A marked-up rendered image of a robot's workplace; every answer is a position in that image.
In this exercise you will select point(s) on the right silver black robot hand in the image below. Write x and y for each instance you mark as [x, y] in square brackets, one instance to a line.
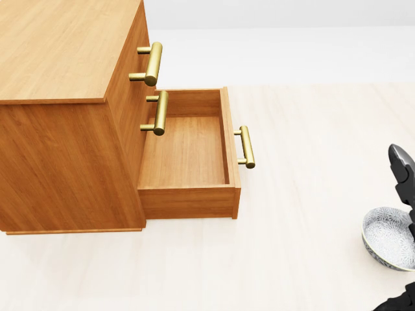
[403, 168]

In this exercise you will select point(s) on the black white patterned bowl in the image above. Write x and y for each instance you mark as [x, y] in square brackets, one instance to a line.
[387, 241]

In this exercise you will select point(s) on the wooden cabinet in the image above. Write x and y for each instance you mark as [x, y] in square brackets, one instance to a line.
[58, 155]

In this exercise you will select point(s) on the open wooden drawer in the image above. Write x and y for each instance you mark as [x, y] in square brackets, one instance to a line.
[184, 152]

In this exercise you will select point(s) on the closed wooden drawer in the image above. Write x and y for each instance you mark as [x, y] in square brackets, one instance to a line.
[135, 113]
[128, 58]

